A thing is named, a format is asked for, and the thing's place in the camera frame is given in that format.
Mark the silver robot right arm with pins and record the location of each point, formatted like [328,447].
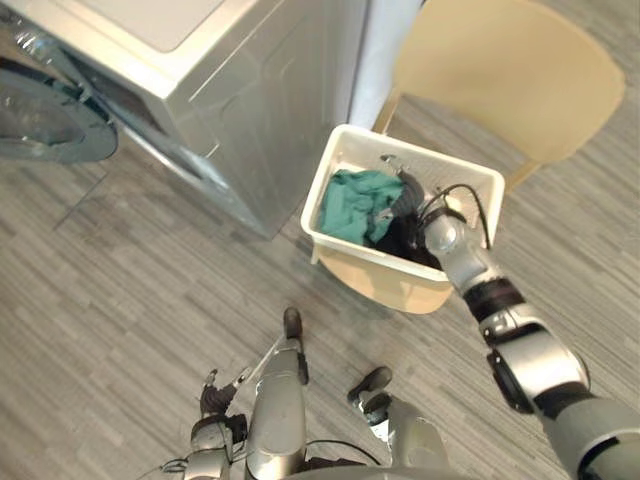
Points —
[540,360]

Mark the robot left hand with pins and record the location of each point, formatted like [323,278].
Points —
[216,397]

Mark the silver washing machine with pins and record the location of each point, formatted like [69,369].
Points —
[240,100]

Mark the dark robot right foot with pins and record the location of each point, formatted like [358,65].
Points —
[375,380]

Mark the dark robot foot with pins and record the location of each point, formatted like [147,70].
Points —
[375,380]
[292,322]

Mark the black cloth garment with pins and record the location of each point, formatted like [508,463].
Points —
[400,245]

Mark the round washing machine door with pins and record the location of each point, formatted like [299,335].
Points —
[45,120]

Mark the dark robot left foot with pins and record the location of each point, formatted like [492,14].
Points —
[292,322]

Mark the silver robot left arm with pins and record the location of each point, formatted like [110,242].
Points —
[205,460]

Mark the white curtain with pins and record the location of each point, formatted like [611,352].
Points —
[380,60]

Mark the beige wooden chair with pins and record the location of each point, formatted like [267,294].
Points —
[500,85]

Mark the silver robot right leg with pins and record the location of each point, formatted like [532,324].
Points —
[415,440]

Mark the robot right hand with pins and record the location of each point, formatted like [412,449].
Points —
[411,192]

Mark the green cloth garment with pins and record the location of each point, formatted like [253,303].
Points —
[350,205]

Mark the white plastic laundry basket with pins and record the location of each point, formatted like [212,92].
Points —
[350,145]

